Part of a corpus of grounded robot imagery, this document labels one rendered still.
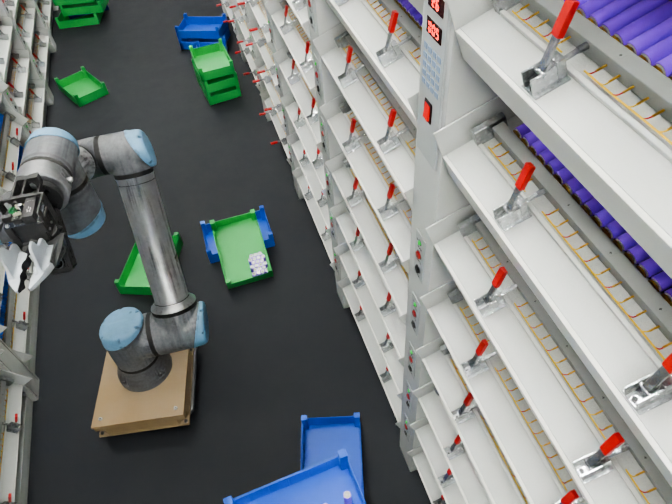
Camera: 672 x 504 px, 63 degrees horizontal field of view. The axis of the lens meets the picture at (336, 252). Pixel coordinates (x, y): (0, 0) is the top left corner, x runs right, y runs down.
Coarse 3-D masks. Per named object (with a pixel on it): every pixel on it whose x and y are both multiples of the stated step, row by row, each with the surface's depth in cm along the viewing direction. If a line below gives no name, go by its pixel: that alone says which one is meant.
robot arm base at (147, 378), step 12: (156, 360) 191; (168, 360) 197; (120, 372) 191; (132, 372) 187; (144, 372) 189; (156, 372) 192; (168, 372) 196; (132, 384) 190; (144, 384) 191; (156, 384) 193
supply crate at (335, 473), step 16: (320, 464) 132; (336, 464) 136; (288, 480) 131; (304, 480) 135; (320, 480) 134; (336, 480) 134; (352, 480) 134; (240, 496) 128; (256, 496) 131; (272, 496) 133; (288, 496) 132; (304, 496) 132; (320, 496) 132; (336, 496) 132; (352, 496) 131
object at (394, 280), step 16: (336, 160) 169; (336, 176) 170; (352, 208) 160; (368, 224) 155; (368, 240) 152; (384, 240) 150; (384, 256) 147; (400, 272) 142; (400, 288) 139; (400, 304) 137
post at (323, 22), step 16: (320, 0) 132; (320, 16) 135; (336, 16) 136; (320, 32) 138; (320, 64) 145; (320, 80) 151; (336, 96) 153; (320, 112) 163; (320, 128) 169; (336, 144) 165; (336, 192) 179; (336, 224) 190; (336, 240) 198; (336, 272) 219
